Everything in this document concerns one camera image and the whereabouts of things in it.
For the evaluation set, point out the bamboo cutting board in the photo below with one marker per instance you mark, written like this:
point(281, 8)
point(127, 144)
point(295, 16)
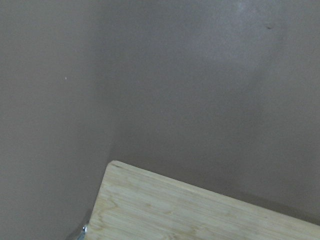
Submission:
point(136, 204)

